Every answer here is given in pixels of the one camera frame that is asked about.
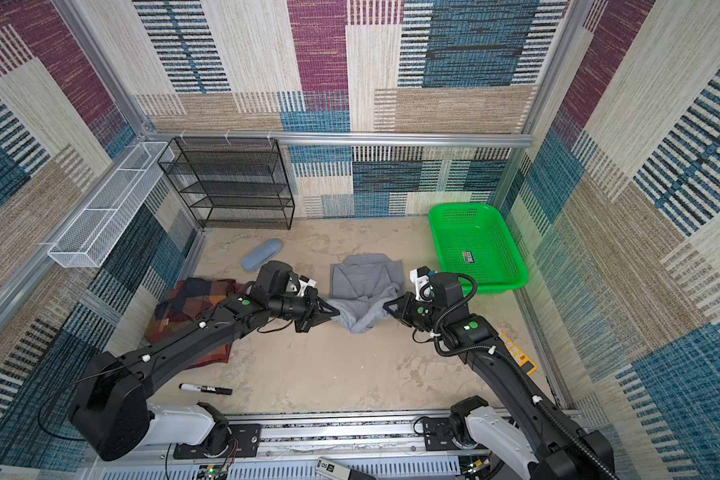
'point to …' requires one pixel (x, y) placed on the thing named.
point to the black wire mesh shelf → (232, 183)
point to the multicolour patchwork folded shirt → (187, 304)
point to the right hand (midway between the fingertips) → (384, 311)
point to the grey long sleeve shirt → (362, 288)
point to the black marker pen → (206, 388)
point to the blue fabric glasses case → (260, 255)
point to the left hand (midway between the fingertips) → (341, 309)
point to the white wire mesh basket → (90, 238)
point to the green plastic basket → (473, 239)
